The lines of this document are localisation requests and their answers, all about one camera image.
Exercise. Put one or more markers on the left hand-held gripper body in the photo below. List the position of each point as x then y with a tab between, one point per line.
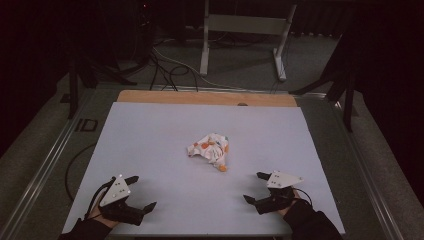
115	191

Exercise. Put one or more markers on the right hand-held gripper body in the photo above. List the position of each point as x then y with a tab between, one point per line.
281	180

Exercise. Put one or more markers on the white fruit print garment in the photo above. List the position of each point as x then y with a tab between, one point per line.
210	150

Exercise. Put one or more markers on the person's right hand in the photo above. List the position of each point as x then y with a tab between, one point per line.
293	206

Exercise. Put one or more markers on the person's left hand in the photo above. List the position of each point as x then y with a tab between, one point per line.
100	218

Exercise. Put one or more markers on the pale table cover sheet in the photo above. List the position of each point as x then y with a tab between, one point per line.
166	160

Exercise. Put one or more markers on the black tripod stand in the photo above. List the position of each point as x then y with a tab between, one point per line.
348	100
73	86

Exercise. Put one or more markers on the aluminium floor rail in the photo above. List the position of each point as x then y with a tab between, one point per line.
40	173
366	166

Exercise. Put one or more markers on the white metal stand frame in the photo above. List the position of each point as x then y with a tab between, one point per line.
245	25

